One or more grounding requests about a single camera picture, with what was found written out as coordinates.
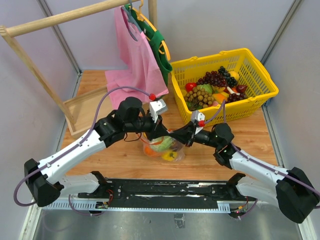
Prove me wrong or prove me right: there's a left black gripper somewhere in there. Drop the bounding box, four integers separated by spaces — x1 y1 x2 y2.
125 109 169 142

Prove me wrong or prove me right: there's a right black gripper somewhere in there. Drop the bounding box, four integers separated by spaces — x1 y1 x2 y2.
168 120 221 149

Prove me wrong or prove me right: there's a green cabbage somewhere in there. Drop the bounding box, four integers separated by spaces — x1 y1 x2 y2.
149 136 175 152

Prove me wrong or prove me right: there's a clear zip top bag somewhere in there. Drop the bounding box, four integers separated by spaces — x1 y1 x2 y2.
140 133 185 162

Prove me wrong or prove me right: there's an orange fruit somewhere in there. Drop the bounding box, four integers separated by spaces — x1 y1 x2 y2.
144 146 157 157

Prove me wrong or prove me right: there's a yellow bell pepper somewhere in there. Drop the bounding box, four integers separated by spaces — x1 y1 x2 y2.
161 151 178 162

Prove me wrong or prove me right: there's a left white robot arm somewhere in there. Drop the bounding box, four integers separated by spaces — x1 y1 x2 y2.
23 97 169 207

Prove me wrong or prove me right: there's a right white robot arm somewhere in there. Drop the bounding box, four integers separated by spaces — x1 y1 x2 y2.
169 122 320 224

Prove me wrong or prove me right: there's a brown longan bunch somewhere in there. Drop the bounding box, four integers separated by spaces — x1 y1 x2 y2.
183 85 215 111

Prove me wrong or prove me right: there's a green guava fruit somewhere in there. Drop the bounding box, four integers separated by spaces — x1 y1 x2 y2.
201 84 213 94

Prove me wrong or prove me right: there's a pink shirt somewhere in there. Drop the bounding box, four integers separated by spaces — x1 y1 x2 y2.
105 7 169 110

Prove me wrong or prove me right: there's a dark purple grape bunch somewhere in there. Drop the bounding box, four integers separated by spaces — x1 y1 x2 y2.
196 66 239 88

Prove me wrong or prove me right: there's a yellow peach fruit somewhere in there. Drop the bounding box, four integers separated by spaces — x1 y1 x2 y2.
228 71 240 81

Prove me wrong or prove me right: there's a wooden clothes rack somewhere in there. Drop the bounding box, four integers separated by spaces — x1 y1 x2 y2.
0 0 169 140

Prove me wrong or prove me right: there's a yellow plastic basket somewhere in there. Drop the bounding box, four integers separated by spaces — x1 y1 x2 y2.
171 48 279 126

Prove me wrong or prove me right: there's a green shirt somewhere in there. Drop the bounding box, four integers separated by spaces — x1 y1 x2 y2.
124 4 173 87

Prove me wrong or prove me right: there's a yellow hanger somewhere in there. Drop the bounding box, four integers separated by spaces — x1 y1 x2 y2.
131 0 171 61

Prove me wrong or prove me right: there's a grey hanger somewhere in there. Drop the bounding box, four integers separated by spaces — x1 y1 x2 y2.
121 6 142 42

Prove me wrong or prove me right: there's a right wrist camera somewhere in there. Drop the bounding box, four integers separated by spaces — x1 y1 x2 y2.
190 110 205 135

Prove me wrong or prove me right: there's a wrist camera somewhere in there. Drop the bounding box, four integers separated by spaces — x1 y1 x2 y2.
149 98 168 123
190 110 205 135

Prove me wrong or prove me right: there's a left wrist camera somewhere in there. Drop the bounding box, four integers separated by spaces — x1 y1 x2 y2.
149 98 168 123

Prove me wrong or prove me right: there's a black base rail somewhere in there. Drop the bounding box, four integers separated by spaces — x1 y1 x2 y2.
77 178 247 212

